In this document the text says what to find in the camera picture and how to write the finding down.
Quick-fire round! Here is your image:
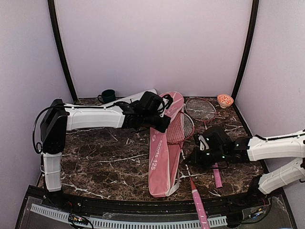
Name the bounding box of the red racket pink grip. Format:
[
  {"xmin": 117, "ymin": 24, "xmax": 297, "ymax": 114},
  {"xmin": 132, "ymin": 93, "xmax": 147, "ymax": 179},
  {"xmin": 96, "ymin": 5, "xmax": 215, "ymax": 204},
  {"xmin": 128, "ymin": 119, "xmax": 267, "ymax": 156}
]
[
  {"xmin": 166, "ymin": 112, "xmax": 210, "ymax": 229},
  {"xmin": 185, "ymin": 97, "xmax": 224, "ymax": 189}
]

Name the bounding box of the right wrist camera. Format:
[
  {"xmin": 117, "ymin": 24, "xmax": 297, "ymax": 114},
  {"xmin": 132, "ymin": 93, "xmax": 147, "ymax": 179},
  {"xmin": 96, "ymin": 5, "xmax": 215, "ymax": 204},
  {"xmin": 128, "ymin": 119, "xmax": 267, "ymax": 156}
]
[{"xmin": 194, "ymin": 134, "xmax": 209, "ymax": 151}]

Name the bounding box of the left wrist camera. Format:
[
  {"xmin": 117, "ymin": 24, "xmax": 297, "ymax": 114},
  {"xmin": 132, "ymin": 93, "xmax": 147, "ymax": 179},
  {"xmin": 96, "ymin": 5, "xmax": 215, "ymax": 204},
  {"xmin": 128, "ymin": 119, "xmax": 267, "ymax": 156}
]
[{"xmin": 158, "ymin": 94, "xmax": 173, "ymax": 113}]

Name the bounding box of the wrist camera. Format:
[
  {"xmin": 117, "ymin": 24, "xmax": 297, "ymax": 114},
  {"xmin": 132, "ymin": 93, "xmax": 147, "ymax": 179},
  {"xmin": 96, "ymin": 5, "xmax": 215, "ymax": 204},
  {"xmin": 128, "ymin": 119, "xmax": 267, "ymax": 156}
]
[
  {"xmin": 194, "ymin": 134, "xmax": 209, "ymax": 151},
  {"xmin": 158, "ymin": 94, "xmax": 173, "ymax": 113}
]

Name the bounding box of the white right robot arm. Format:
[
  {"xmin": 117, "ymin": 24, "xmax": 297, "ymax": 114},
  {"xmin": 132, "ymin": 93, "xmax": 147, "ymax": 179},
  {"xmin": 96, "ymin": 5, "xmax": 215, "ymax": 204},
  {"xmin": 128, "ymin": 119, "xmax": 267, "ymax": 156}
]
[{"xmin": 184, "ymin": 125, "xmax": 305, "ymax": 207}]

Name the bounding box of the right black frame post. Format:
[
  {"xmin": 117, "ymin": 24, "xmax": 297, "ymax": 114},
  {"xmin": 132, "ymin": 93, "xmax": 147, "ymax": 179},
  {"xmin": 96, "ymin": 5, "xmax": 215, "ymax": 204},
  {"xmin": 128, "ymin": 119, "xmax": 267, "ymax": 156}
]
[{"xmin": 231, "ymin": 0, "xmax": 260, "ymax": 100}]

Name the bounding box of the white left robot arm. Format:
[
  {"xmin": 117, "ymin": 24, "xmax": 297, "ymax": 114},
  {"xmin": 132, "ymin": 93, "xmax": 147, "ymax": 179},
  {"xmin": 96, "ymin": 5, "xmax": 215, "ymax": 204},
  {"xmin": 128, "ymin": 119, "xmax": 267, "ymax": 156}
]
[{"xmin": 32, "ymin": 91, "xmax": 173, "ymax": 208}]

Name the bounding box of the black frame post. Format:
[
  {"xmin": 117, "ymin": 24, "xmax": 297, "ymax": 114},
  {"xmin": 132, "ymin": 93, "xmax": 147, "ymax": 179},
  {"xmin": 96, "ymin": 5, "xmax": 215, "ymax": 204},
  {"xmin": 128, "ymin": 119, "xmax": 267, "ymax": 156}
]
[
  {"xmin": 47, "ymin": 0, "xmax": 78, "ymax": 103},
  {"xmin": 231, "ymin": 0, "xmax": 260, "ymax": 100}
]

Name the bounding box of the white shuttlecock tube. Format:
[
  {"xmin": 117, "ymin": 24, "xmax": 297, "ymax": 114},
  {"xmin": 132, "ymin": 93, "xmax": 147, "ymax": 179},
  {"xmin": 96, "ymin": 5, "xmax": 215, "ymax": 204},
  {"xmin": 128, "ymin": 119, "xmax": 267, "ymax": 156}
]
[{"xmin": 102, "ymin": 88, "xmax": 157, "ymax": 106}]

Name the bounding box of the left black frame post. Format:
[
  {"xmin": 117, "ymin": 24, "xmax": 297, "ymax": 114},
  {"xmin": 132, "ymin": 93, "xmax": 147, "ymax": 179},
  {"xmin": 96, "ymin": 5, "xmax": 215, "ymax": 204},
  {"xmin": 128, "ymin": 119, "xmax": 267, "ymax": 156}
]
[{"xmin": 47, "ymin": 0, "xmax": 78, "ymax": 103}]

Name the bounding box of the grey slotted cable duct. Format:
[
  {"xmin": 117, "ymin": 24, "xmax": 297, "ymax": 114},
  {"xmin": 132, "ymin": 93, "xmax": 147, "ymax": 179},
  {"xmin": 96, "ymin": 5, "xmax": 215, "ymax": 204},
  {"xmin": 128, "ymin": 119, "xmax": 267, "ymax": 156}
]
[{"xmin": 30, "ymin": 203, "xmax": 227, "ymax": 227}]

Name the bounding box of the orange patterned tube lid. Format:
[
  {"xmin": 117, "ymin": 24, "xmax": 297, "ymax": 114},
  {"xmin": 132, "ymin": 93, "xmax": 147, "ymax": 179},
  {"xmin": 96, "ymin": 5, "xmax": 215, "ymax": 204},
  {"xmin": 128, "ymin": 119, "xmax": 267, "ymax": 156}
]
[{"xmin": 217, "ymin": 94, "xmax": 234, "ymax": 108}]

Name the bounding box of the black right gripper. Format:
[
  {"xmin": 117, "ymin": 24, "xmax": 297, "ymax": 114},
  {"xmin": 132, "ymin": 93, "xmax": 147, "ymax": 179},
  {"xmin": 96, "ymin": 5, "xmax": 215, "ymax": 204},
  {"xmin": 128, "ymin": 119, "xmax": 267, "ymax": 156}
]
[{"xmin": 184, "ymin": 146, "xmax": 226, "ymax": 168}]

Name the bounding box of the dark green mug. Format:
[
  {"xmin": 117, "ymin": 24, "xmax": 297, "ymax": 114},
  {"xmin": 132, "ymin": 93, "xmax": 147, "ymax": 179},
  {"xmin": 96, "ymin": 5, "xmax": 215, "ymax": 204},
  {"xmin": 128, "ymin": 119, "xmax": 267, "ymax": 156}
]
[{"xmin": 97, "ymin": 89, "xmax": 116, "ymax": 104}]

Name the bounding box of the pink racket bag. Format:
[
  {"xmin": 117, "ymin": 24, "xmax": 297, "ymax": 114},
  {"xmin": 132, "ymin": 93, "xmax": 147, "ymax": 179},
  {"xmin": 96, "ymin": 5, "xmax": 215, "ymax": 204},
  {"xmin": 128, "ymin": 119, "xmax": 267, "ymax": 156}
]
[{"xmin": 148, "ymin": 91, "xmax": 185, "ymax": 198}]

